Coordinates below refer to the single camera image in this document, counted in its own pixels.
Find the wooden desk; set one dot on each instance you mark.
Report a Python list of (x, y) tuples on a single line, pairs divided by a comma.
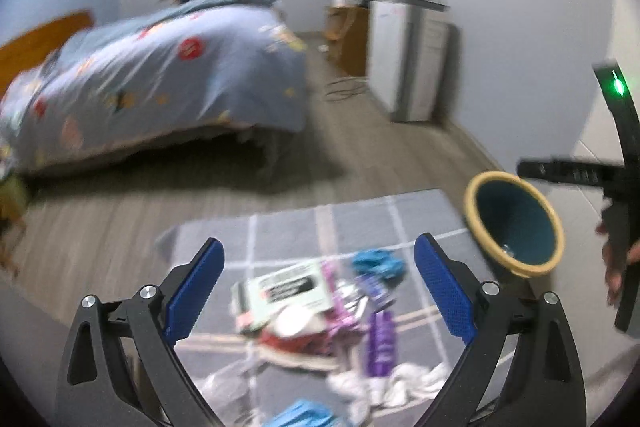
[(347, 32)]

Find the white tissue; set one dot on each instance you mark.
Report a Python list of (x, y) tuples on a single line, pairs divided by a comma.
[(400, 387)]

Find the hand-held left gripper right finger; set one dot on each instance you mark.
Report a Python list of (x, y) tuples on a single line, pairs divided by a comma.
[(444, 292)]

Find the grey checked rug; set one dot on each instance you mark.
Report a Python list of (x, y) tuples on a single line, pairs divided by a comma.
[(300, 232)]

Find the pink snack wrapper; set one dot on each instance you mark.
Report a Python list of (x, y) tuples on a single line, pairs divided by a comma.
[(340, 307)]

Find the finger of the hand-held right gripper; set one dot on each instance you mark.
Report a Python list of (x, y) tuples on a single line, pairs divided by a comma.
[(565, 173)]

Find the wooden headboard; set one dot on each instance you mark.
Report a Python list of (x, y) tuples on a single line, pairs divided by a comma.
[(40, 42)]

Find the white cabinet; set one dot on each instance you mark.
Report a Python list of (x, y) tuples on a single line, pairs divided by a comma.
[(405, 52)]

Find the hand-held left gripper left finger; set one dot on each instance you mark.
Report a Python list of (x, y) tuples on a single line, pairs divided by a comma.
[(197, 292)]

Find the red and white wrapper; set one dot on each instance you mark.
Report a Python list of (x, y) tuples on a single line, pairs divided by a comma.
[(290, 342)]

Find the person's right hand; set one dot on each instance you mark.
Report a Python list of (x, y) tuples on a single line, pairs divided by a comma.
[(612, 272)]

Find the clear plastic bag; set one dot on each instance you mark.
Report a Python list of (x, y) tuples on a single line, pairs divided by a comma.
[(227, 389)]

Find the blue face mask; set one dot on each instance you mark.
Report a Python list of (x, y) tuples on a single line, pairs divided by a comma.
[(377, 263), (305, 414)]

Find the teal bin with yellow rim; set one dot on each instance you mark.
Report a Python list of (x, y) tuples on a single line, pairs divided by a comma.
[(515, 222)]

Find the bed with blue duvet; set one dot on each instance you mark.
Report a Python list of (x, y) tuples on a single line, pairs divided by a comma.
[(165, 77)]

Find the grey box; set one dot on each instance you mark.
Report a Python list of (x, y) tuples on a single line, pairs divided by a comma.
[(25, 322)]

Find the small purple wrapper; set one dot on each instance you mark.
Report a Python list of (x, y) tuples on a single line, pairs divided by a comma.
[(375, 289)]

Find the white and green box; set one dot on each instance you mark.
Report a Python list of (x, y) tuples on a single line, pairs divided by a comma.
[(292, 289)]

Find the tall purple wrapper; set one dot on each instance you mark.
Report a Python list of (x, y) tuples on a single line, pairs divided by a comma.
[(382, 342)]

